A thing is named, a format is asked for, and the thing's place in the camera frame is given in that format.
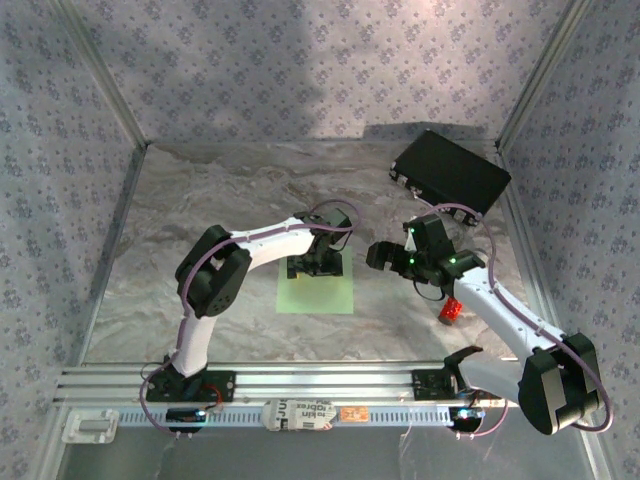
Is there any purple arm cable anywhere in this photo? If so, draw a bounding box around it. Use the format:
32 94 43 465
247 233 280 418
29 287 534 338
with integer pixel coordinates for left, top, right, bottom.
417 202 614 441
138 199 364 441

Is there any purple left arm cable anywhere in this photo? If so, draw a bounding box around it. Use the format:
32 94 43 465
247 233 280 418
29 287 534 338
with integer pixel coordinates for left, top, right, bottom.
138 199 364 441

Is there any light green paper sheet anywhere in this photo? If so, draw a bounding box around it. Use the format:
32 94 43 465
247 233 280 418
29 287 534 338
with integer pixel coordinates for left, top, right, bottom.
276 244 355 315

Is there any black hard case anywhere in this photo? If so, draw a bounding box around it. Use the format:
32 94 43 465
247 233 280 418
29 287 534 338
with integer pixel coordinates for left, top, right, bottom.
388 129 512 229

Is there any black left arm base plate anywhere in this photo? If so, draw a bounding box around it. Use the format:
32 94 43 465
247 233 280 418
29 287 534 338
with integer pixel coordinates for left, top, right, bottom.
144 369 237 404

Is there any aluminium corner post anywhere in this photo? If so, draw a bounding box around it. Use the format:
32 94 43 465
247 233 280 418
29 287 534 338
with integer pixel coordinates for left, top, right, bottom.
49 0 152 149
494 0 596 151

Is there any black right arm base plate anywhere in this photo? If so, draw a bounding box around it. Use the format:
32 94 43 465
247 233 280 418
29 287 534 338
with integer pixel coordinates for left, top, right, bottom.
410 368 469 401

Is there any black controller board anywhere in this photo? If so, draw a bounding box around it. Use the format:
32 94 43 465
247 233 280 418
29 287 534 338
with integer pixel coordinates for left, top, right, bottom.
448 405 486 432
165 407 209 434

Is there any slotted grey cable duct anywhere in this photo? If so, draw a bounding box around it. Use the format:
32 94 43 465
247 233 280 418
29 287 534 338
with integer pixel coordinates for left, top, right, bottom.
117 407 451 429

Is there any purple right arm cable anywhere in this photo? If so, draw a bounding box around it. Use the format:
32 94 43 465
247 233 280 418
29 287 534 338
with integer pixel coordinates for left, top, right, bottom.
417 202 614 441

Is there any black left controller board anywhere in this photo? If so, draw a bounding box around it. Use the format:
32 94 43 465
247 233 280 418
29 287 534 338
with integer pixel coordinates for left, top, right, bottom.
165 407 209 434

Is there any aluminium mounting rail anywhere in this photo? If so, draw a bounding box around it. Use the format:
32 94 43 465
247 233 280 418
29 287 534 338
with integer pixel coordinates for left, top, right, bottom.
52 363 524 407

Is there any black right controller board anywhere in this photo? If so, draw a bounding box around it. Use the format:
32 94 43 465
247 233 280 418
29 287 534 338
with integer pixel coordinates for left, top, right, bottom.
448 405 486 432

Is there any aluminium table side rail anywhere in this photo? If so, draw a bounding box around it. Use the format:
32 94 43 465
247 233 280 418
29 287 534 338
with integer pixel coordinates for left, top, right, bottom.
497 144 561 331
69 144 149 369

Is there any white plastic bracket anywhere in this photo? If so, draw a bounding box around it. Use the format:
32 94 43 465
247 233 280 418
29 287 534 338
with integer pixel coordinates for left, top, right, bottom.
60 408 120 445

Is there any white printed paper roll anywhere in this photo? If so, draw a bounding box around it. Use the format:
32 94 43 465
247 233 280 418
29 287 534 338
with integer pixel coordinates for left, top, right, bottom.
262 398 337 432

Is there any red glitter tube white cap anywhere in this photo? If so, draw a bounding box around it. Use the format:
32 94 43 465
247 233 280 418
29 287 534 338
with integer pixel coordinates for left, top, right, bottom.
438 298 464 326

